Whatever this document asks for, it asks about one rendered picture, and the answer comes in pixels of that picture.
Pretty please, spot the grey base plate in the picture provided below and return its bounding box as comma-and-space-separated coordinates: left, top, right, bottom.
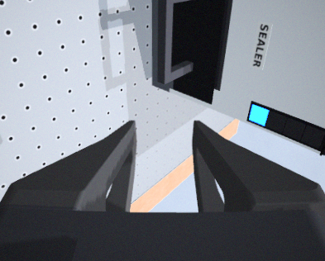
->
0, 0, 235, 204

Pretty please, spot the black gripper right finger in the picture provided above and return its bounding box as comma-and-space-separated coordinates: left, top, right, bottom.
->
192, 121, 325, 225

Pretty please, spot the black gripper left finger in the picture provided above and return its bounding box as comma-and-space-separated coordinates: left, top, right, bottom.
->
0, 121, 136, 211

